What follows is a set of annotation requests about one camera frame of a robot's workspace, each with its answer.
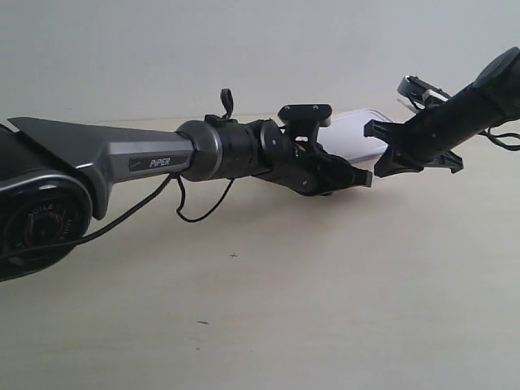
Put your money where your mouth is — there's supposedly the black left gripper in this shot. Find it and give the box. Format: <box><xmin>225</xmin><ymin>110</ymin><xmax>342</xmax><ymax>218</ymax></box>
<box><xmin>251</xmin><ymin>140</ymin><xmax>373</xmax><ymax>197</ymax></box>

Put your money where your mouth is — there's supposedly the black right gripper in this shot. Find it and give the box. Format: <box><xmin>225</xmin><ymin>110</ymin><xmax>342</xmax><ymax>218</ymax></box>
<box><xmin>363</xmin><ymin>119</ymin><xmax>463</xmax><ymax>177</ymax></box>

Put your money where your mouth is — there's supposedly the white lidded plastic container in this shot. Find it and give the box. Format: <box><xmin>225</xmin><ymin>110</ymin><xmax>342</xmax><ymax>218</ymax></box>
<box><xmin>314</xmin><ymin>108</ymin><xmax>393</xmax><ymax>164</ymax></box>

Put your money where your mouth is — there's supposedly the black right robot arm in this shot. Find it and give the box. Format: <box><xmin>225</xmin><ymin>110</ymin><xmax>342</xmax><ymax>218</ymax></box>
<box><xmin>364</xmin><ymin>46</ymin><xmax>519</xmax><ymax>178</ymax></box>

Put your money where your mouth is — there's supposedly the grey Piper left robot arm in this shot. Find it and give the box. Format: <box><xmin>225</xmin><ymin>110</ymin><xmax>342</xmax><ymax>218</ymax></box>
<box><xmin>1</xmin><ymin>115</ymin><xmax>372</xmax><ymax>281</ymax></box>

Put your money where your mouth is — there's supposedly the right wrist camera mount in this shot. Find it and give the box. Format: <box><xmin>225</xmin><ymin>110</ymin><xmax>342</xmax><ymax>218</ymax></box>
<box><xmin>396</xmin><ymin>75</ymin><xmax>451</xmax><ymax>114</ymax></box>

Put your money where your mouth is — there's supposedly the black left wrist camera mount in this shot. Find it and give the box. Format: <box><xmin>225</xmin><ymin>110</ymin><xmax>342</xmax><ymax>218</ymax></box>
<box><xmin>277</xmin><ymin>104</ymin><xmax>333</xmax><ymax>143</ymax></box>

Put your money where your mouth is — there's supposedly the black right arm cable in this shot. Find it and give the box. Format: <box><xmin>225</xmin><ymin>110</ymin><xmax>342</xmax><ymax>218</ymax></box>
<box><xmin>479</xmin><ymin>125</ymin><xmax>520</xmax><ymax>152</ymax></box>

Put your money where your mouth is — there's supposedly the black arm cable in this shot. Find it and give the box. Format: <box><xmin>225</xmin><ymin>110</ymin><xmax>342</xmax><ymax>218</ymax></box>
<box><xmin>0</xmin><ymin>172</ymin><xmax>236</xmax><ymax>261</ymax></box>
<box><xmin>479</xmin><ymin>125</ymin><xmax>520</xmax><ymax>152</ymax></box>

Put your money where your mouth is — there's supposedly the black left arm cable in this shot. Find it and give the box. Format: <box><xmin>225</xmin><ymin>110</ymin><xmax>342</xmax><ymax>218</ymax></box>
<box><xmin>0</xmin><ymin>172</ymin><xmax>236</xmax><ymax>261</ymax></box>

